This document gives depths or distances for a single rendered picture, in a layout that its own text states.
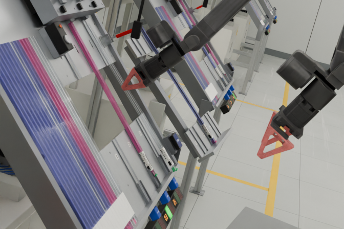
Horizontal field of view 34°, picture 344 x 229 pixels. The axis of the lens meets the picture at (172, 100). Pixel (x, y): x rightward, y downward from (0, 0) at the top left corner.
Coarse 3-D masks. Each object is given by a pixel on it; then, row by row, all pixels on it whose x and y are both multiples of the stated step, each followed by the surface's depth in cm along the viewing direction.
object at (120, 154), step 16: (144, 128) 170; (112, 144) 146; (128, 144) 156; (144, 144) 166; (112, 160) 142; (128, 160) 151; (160, 160) 169; (128, 176) 147; (144, 176) 155; (160, 176) 165; (128, 192) 142; (144, 192) 150
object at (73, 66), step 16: (0, 0) 128; (16, 0) 135; (0, 16) 125; (16, 16) 132; (32, 16) 139; (0, 32) 122; (16, 32) 128; (32, 32) 135; (80, 32) 161; (96, 32) 171; (80, 48) 155; (96, 48) 166; (64, 64) 143; (80, 64) 151; (96, 64) 160; (64, 80) 139
